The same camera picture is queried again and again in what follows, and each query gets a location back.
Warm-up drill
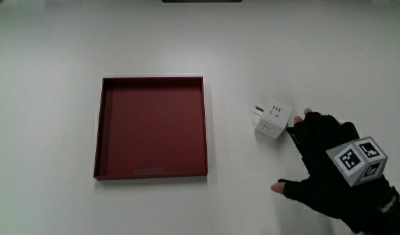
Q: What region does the person's right hand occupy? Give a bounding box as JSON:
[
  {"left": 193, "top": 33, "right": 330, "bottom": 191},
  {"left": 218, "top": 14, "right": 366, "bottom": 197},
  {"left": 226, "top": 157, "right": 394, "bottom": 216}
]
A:
[{"left": 270, "top": 108, "right": 400, "bottom": 233}]

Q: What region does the dark red square tray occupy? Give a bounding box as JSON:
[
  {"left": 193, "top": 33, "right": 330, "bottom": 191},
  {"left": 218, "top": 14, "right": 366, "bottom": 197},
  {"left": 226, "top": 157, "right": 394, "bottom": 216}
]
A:
[{"left": 93, "top": 76, "right": 209, "bottom": 181}]

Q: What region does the white cube socket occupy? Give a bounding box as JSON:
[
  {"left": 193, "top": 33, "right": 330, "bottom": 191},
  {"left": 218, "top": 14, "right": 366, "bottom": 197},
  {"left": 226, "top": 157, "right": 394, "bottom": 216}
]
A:
[{"left": 253, "top": 97, "right": 294, "bottom": 140}]

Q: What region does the person's right forearm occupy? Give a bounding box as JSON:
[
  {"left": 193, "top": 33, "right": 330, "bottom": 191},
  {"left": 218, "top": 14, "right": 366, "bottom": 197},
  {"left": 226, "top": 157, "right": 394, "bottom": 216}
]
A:
[{"left": 361, "top": 202, "right": 400, "bottom": 235}]

